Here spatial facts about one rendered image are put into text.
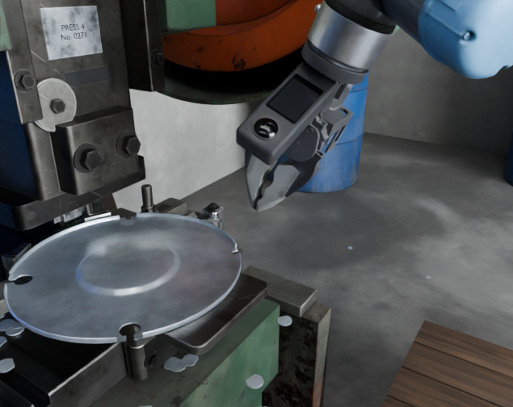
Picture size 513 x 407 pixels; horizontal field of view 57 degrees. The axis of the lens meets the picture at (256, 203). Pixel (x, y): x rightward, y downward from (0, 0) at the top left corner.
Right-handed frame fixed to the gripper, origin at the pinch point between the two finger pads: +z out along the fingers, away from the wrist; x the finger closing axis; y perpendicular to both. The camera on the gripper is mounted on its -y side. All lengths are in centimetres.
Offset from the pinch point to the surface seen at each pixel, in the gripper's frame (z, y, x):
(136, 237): 15.1, -3.5, 12.6
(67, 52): -8.7, -10.4, 23.5
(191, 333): 7.0, -15.5, -5.0
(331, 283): 91, 108, -10
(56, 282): 15.3, -16.7, 13.0
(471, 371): 35, 45, -47
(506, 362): 33, 52, -52
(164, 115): 91, 134, 107
